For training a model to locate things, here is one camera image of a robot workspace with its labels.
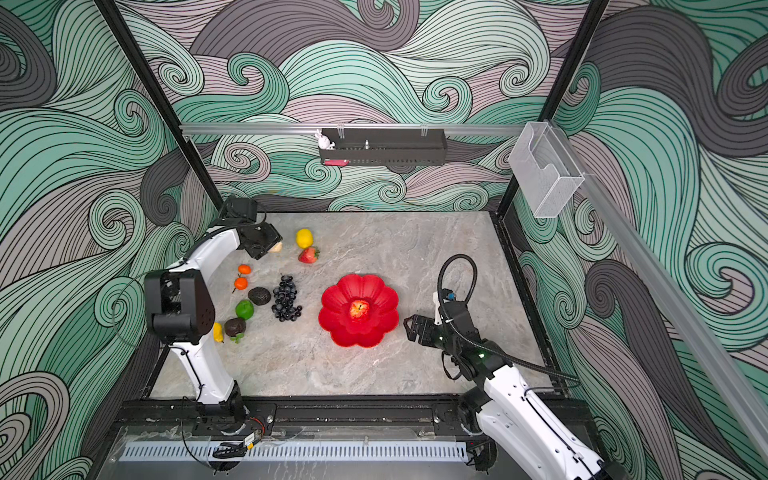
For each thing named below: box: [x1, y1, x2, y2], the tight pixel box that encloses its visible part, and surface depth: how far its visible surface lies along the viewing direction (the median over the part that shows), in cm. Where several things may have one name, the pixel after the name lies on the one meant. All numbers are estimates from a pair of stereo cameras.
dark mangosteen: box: [224, 318, 247, 344], surface depth 87 cm
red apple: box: [350, 300, 369, 318], surface depth 89 cm
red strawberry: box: [298, 246, 321, 264], surface depth 106 cm
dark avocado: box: [248, 287, 271, 305], surface depth 94 cm
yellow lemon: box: [296, 228, 313, 249], surface depth 111 cm
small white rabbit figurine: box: [314, 129, 336, 150], surface depth 87 cm
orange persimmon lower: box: [234, 277, 249, 290], surface depth 100 cm
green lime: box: [235, 299, 255, 320], surface depth 92 cm
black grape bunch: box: [272, 275, 303, 322], surface depth 94 cm
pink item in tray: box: [324, 159, 349, 166], surface depth 91 cm
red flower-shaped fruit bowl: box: [319, 275, 399, 347], surface depth 93 cm
